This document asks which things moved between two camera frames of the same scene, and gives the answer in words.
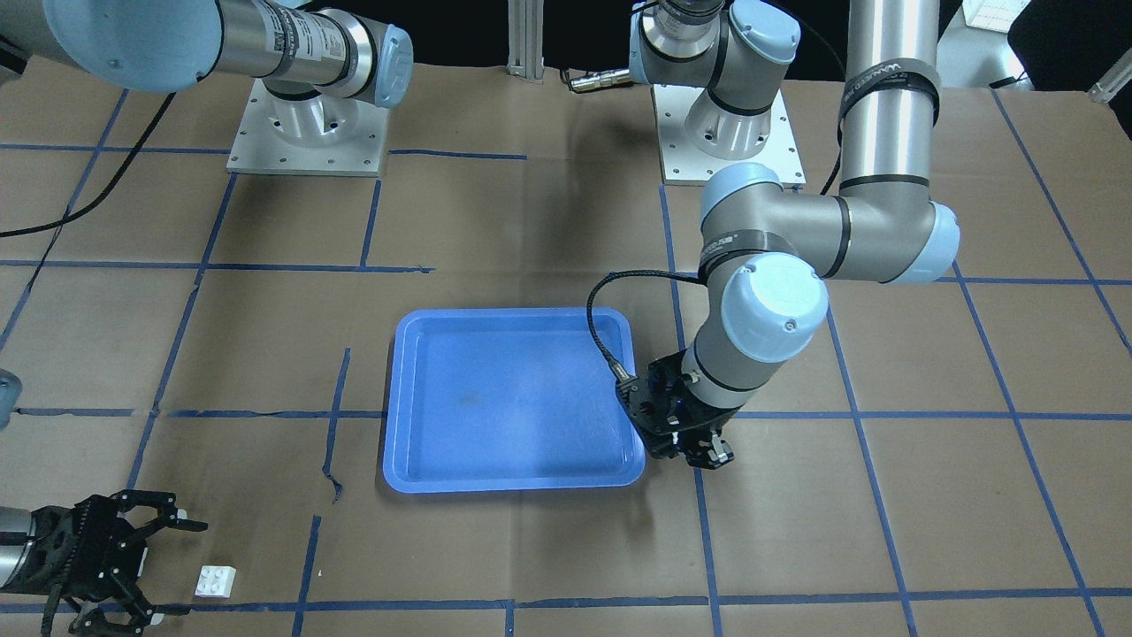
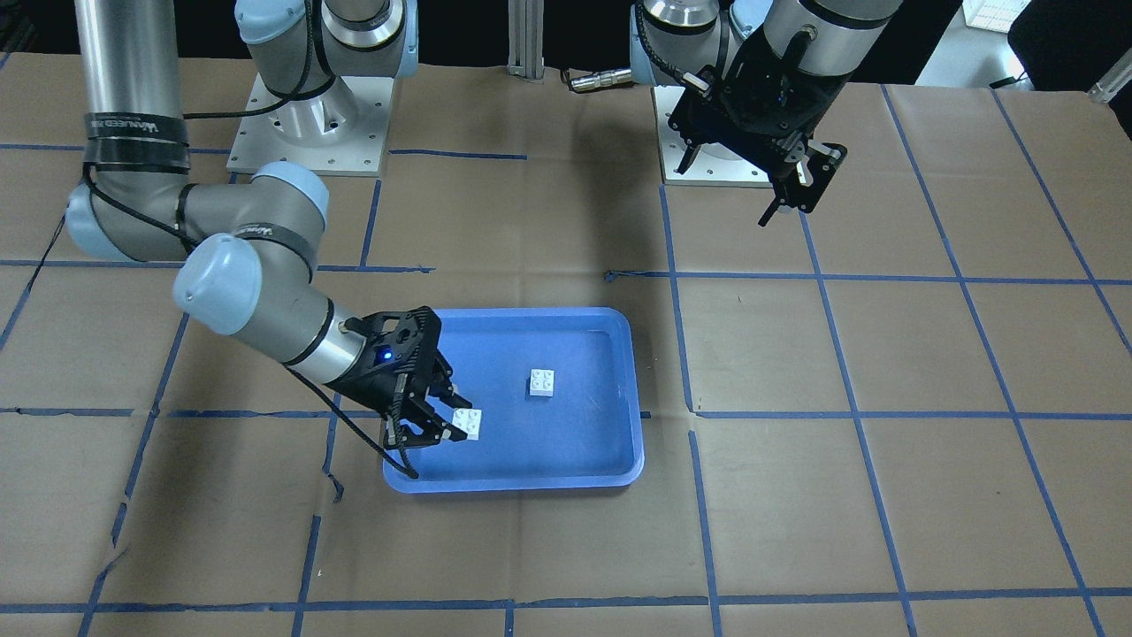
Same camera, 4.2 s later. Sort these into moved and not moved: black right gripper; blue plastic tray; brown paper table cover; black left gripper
Moved: black right gripper; black left gripper
Not moved: brown paper table cover; blue plastic tray
